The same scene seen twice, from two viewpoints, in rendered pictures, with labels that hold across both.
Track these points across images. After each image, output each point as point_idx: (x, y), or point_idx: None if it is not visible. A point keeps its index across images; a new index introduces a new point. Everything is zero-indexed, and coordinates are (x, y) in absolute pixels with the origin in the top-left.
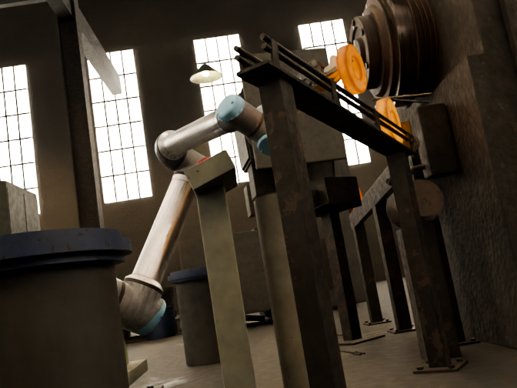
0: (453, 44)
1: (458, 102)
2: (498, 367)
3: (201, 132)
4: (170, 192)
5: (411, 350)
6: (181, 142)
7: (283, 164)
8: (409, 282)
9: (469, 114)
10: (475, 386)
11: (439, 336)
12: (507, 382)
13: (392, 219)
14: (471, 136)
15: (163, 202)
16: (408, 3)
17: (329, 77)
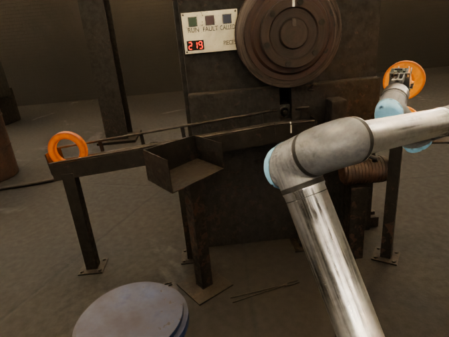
0: (341, 56)
1: (355, 101)
2: (396, 242)
3: (432, 134)
4: (334, 211)
5: (307, 261)
6: (401, 142)
7: None
8: (358, 218)
9: (366, 111)
10: (439, 252)
11: (393, 240)
12: (435, 245)
13: (355, 182)
14: None
15: (337, 231)
16: None
17: None
